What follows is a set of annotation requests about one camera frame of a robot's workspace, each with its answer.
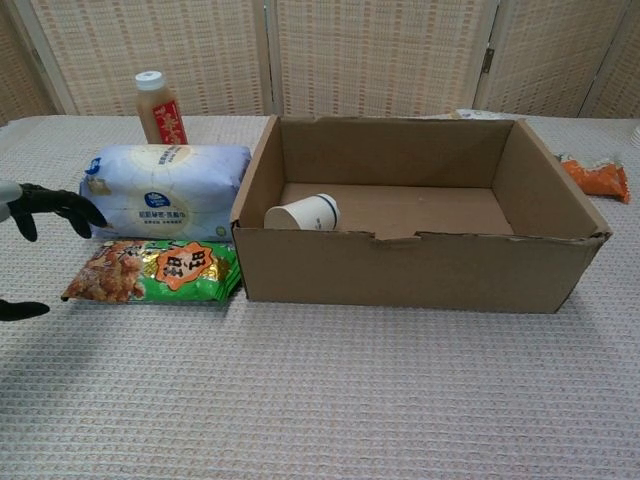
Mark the left silver black-fingered robot hand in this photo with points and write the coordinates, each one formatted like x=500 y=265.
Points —
x=55 y=202

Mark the white blue food bag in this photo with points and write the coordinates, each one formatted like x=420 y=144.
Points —
x=170 y=190

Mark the green orange snack packet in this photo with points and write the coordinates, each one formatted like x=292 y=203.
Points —
x=165 y=277

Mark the white paper cup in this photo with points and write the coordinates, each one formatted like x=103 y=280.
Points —
x=305 y=212

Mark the open brown cardboard box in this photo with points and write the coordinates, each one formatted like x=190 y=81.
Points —
x=415 y=270

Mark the long white printed package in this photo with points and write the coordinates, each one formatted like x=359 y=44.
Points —
x=475 y=115

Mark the small orange snack packet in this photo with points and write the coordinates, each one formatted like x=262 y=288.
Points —
x=600 y=180

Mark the brown drink bottle red label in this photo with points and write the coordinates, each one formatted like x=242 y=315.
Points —
x=162 y=117

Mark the beige woven tablecloth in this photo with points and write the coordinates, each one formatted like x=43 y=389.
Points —
x=320 y=390

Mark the woven folding screen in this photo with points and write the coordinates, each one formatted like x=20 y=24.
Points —
x=350 y=55

